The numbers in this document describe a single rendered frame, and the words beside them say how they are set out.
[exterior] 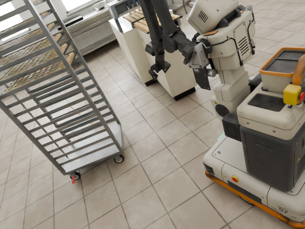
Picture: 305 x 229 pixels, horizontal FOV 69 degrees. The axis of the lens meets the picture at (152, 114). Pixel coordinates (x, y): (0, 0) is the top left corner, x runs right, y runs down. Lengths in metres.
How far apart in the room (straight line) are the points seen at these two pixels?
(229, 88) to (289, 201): 0.67
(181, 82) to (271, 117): 1.71
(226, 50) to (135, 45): 2.04
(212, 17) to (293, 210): 1.05
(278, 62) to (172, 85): 1.58
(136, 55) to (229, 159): 2.00
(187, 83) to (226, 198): 1.43
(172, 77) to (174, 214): 1.47
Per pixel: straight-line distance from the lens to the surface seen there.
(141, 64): 3.14
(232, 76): 1.31
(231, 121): 1.32
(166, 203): 1.83
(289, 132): 1.07
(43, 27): 1.70
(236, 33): 1.21
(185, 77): 2.63
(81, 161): 2.37
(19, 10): 1.75
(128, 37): 3.01
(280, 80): 1.12
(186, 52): 1.12
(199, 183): 1.85
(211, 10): 1.16
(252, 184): 1.48
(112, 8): 2.94
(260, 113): 1.07
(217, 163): 1.58
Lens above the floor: 1.50
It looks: 34 degrees down
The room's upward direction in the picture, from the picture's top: 24 degrees counter-clockwise
